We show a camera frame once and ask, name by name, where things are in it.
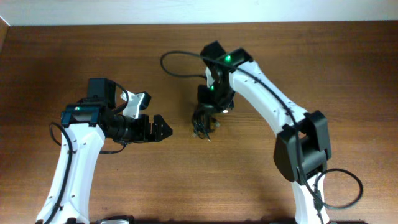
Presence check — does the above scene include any black USB cable bundle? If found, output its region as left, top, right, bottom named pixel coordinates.
left=190, top=105, right=222, bottom=143

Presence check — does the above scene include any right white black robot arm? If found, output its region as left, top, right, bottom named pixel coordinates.
left=192, top=41, right=331, bottom=223

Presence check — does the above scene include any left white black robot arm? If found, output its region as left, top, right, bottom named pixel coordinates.
left=36, top=78, right=172, bottom=223

